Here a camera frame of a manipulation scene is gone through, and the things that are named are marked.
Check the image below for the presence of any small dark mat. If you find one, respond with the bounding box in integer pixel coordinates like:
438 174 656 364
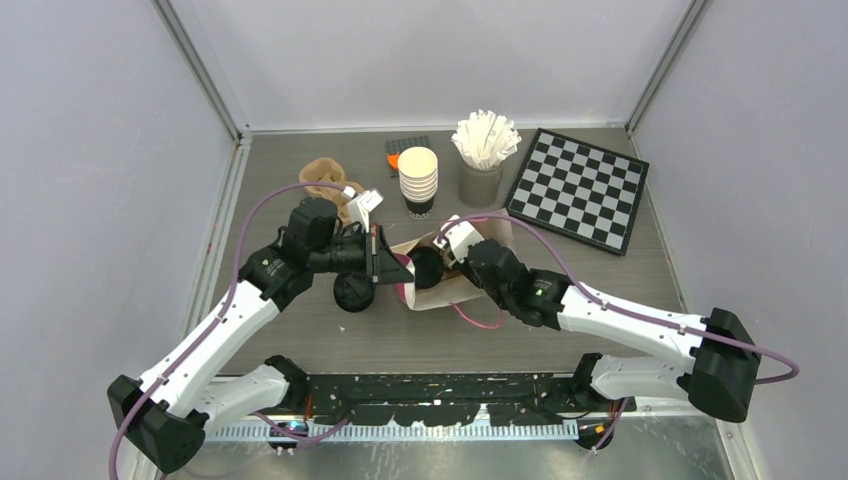
385 135 430 156

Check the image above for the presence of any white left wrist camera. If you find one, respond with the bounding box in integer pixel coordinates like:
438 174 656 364
342 186 384 233

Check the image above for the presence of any white paper-wrapped straws bundle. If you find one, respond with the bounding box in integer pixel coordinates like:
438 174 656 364
451 110 522 171

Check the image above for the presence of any black white checkerboard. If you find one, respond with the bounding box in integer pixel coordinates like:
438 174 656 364
504 128 650 256

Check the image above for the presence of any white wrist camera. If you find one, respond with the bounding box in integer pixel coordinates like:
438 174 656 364
432 215 484 268
342 186 384 233

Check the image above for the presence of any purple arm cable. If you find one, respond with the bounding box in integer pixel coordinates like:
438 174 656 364
437 211 802 452
107 182 349 480

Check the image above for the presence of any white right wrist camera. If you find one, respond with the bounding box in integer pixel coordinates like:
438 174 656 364
432 215 484 268

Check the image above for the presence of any orange curved toy piece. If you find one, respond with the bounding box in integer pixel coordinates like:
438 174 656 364
386 153 399 173

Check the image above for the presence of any stack of paper cups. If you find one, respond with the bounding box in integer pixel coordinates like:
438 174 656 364
397 146 438 219

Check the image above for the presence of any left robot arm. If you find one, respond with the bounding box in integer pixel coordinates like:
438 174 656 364
107 190 413 473

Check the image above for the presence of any brown pulp cup carrier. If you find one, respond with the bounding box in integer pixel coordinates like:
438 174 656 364
298 157 365 225

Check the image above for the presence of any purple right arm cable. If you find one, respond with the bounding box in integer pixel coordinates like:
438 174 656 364
437 211 802 452

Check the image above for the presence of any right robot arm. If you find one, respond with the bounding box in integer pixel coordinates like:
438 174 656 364
459 239 762 423

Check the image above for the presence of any yellow pink paper bag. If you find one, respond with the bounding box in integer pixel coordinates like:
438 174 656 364
391 210 514 330

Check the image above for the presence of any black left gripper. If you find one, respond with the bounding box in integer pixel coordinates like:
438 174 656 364
310 224 414 285

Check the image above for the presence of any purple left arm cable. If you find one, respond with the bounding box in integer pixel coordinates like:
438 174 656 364
107 182 349 480

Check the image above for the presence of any stack of black cup lids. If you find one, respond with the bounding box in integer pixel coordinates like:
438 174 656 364
333 273 376 313

